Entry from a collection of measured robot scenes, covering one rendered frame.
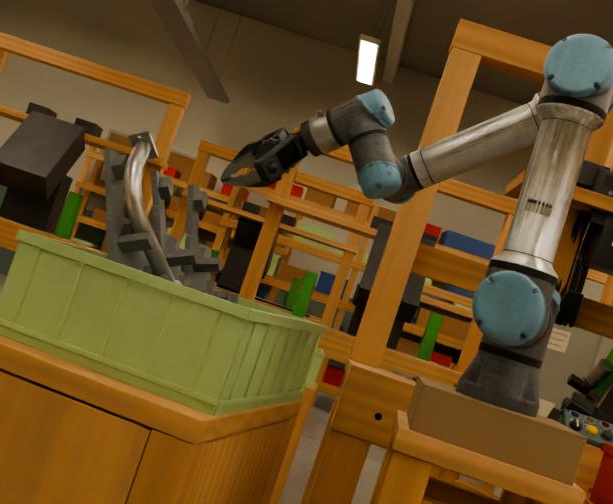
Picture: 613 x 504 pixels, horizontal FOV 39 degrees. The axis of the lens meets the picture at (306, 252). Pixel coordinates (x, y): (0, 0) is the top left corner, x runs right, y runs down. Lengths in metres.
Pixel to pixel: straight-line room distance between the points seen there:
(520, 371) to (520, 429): 0.13
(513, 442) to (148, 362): 0.61
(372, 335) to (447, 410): 1.06
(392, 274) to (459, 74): 0.62
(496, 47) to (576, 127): 1.18
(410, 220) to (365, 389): 0.76
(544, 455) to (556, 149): 0.51
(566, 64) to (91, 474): 0.99
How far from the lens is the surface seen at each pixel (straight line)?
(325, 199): 9.15
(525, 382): 1.60
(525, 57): 2.68
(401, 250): 2.53
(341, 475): 1.95
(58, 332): 1.42
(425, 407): 1.49
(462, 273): 2.64
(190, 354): 1.34
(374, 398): 1.92
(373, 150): 1.58
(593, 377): 2.25
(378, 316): 2.52
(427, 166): 1.68
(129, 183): 1.49
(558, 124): 1.52
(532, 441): 1.51
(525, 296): 1.44
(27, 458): 1.37
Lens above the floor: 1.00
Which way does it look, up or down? 3 degrees up
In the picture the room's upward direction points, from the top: 19 degrees clockwise
